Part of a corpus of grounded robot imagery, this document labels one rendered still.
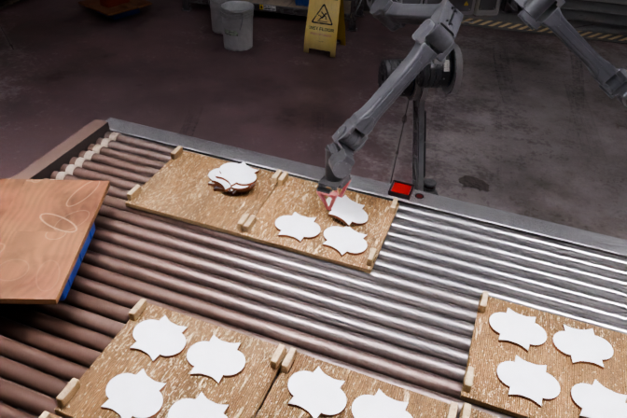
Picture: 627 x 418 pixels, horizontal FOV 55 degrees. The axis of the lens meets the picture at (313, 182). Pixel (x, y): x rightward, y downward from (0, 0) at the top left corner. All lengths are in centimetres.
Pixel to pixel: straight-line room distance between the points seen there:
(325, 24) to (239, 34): 75
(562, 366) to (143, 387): 100
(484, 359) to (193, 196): 103
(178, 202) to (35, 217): 43
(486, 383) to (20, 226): 129
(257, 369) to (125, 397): 30
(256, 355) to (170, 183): 79
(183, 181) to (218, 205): 19
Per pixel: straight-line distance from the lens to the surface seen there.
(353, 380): 149
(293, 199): 199
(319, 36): 542
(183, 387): 148
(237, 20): 540
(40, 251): 174
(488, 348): 162
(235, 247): 183
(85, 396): 152
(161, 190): 206
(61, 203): 190
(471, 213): 207
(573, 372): 165
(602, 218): 392
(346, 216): 189
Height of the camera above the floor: 212
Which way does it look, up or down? 35 degrees down
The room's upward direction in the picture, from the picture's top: 3 degrees clockwise
